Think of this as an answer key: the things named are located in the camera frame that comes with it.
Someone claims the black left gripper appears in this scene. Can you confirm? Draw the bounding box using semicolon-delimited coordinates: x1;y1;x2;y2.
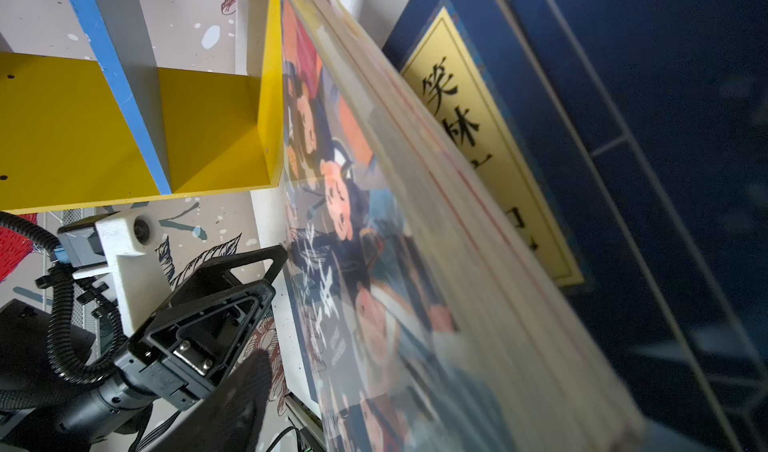
115;245;288;410

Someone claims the colourful illustrated thick book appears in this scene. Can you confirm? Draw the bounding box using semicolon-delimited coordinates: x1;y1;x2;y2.
281;0;646;451

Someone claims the blue book yellow label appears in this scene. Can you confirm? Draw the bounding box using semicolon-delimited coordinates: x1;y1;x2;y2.
384;0;767;451

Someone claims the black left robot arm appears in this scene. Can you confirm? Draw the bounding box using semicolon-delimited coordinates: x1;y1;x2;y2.
1;209;287;451

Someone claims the yellow pink blue bookshelf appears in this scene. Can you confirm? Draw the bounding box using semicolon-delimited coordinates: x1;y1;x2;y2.
1;0;282;213

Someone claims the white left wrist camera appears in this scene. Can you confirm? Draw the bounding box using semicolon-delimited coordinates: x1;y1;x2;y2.
55;209;172;337

